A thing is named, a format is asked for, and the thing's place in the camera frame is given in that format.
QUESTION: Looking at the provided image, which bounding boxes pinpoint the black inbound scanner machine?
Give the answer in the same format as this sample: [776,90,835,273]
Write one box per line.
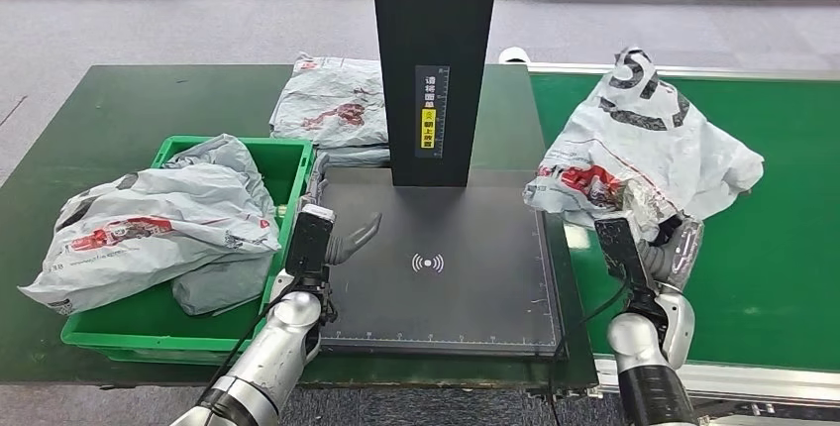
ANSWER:
[318,0,567,359]

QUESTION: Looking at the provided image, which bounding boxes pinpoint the small plain grey parcel bag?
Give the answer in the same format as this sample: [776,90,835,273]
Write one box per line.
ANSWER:
[160,134,277,318]

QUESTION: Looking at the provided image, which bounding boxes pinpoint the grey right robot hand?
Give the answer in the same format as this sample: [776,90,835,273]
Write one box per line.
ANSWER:
[619,181,706,294]

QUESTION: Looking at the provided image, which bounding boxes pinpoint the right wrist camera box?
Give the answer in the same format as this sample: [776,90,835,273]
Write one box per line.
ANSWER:
[593,216,651,293]

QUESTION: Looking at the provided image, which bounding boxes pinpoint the white parcel with SF print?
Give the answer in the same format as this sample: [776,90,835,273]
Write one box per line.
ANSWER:
[522,47,766,244]

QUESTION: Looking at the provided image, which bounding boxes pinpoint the flat grey parcel bag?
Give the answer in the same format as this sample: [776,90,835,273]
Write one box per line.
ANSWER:
[314,146,393,169]

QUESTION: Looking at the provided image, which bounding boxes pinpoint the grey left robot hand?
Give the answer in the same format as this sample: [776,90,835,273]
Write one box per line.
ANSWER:
[303,150,384,268]

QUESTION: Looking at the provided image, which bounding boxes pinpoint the green conveyor belt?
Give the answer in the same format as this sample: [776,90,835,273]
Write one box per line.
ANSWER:
[528,72,840,373]

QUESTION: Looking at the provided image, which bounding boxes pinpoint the grey parcel with red print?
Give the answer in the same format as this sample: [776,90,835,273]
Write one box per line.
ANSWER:
[269,53,389,151]

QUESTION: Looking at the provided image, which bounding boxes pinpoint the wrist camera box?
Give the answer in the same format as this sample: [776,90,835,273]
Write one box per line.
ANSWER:
[285,204,336,280]
[593,216,651,293]

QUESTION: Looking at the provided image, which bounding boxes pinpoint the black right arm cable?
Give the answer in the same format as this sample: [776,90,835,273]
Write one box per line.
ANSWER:
[548,276,633,426]

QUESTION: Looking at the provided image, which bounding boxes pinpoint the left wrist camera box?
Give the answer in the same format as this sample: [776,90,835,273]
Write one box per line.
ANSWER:
[285,204,336,280]

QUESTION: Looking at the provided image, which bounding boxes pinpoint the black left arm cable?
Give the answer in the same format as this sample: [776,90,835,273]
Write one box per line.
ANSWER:
[196,280,298,404]

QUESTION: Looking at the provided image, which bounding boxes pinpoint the black and yellow label sticker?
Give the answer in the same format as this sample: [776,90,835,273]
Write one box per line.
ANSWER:
[414,65,452,160]

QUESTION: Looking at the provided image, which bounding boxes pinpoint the green plastic crate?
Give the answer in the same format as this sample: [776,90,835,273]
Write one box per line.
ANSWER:
[59,135,316,367]

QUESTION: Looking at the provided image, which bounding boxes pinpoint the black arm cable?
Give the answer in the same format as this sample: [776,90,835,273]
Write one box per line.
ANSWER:
[196,280,298,404]
[548,276,633,426]

